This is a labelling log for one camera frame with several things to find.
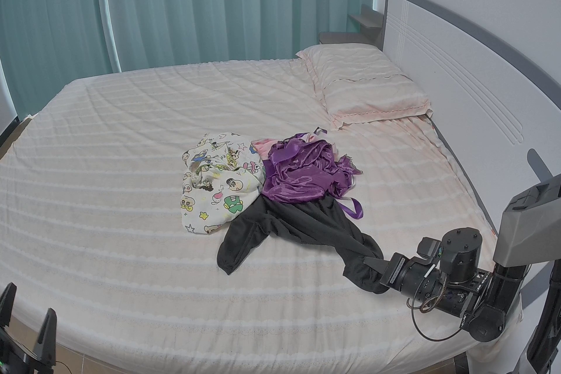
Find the white printed garment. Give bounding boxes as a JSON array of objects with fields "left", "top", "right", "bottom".
[{"left": 177, "top": 131, "right": 267, "bottom": 235}]

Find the black cable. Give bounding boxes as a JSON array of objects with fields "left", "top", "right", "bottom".
[{"left": 410, "top": 276, "right": 478, "bottom": 342}]

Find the bed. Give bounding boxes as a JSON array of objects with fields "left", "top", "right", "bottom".
[{"left": 0, "top": 0, "right": 561, "bottom": 374}]

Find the pale pink pillow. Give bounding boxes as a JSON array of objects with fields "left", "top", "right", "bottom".
[{"left": 295, "top": 44, "right": 434, "bottom": 132}]

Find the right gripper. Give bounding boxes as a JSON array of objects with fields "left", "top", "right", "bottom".
[{"left": 363, "top": 252, "right": 444, "bottom": 305}]

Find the black long-sleeved shirt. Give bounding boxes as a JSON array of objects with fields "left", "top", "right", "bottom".
[{"left": 216, "top": 193, "right": 387, "bottom": 295}]

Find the grey bedside table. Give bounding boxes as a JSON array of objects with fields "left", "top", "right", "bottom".
[{"left": 319, "top": 4, "right": 383, "bottom": 45}]

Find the pink garment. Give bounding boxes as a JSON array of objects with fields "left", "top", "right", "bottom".
[{"left": 251, "top": 137, "right": 282, "bottom": 159}]

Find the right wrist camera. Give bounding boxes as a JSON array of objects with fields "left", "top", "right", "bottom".
[{"left": 416, "top": 237, "right": 442, "bottom": 264}]

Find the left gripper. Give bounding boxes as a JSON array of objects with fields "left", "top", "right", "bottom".
[{"left": 0, "top": 282, "right": 58, "bottom": 374}]

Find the purple satin garment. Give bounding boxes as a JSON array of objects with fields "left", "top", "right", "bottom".
[{"left": 262, "top": 128, "right": 365, "bottom": 220}]

